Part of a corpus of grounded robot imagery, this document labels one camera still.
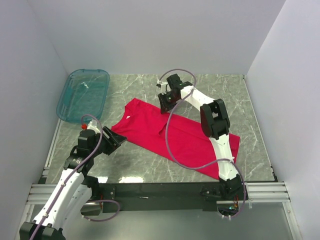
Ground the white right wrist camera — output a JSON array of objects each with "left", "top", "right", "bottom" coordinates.
[{"left": 156, "top": 79, "right": 171, "bottom": 95}]

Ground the aluminium frame rail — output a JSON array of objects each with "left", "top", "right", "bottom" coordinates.
[{"left": 14, "top": 119, "right": 106, "bottom": 240}]

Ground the teal transparent plastic bin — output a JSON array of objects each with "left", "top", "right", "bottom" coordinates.
[{"left": 56, "top": 69, "right": 110, "bottom": 124}]

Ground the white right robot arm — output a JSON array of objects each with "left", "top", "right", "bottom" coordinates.
[{"left": 156, "top": 74, "right": 246, "bottom": 200}]

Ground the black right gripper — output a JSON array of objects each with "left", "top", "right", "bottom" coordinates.
[{"left": 157, "top": 91, "right": 180, "bottom": 115}]

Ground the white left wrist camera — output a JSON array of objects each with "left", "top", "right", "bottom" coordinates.
[{"left": 81, "top": 119, "right": 101, "bottom": 134}]

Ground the black base beam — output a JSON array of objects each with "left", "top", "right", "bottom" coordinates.
[{"left": 69, "top": 182, "right": 251, "bottom": 214}]

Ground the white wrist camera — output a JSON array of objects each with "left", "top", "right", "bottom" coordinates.
[
  {"left": 156, "top": 79, "right": 171, "bottom": 95},
  {"left": 81, "top": 119, "right": 101, "bottom": 134}
]

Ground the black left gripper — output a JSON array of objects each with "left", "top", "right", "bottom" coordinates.
[{"left": 90, "top": 126, "right": 127, "bottom": 157}]

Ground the red t-shirt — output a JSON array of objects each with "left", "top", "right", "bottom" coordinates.
[{"left": 110, "top": 97, "right": 241, "bottom": 180}]

